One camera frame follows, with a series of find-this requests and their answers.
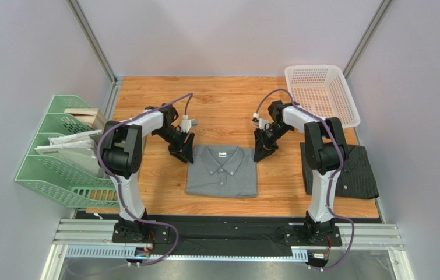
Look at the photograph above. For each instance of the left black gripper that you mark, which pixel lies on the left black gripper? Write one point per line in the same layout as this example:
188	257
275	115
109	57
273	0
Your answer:
187	153

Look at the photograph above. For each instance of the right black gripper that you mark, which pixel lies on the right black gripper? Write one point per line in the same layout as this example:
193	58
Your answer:
266	140

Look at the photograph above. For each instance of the grey long sleeve shirt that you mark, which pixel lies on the grey long sleeve shirt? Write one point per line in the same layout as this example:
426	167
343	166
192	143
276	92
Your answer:
226	171

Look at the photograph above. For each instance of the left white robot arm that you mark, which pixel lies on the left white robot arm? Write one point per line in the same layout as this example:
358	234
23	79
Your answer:
120	154

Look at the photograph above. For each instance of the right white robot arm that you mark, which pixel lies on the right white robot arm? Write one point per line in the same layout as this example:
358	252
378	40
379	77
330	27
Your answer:
325	152

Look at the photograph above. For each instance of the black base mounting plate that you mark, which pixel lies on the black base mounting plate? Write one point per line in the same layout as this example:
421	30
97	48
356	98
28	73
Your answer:
226	236

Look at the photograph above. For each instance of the white plastic basket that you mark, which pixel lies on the white plastic basket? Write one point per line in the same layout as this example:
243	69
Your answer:
323	90

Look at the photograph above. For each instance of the dark striped folded shirt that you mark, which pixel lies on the dark striped folded shirt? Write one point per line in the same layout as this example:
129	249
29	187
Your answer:
357	179

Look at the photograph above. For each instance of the papers in file rack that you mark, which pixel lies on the papers in file rack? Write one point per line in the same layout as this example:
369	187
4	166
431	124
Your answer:
77	150

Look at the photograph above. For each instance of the green plastic file rack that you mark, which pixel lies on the green plastic file rack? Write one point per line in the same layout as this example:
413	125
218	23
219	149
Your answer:
53	178

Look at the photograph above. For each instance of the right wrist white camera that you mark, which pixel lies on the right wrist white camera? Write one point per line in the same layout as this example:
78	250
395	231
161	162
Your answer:
261	123

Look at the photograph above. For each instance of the wrist white camera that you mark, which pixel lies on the wrist white camera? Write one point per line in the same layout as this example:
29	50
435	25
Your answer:
187	123
261	123

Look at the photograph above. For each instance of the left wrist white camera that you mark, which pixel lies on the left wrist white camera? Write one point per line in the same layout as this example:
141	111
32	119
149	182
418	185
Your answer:
187	123

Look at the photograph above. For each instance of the aluminium front frame rail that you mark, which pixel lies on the aluminium front frame rail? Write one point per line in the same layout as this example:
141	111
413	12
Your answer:
83	249

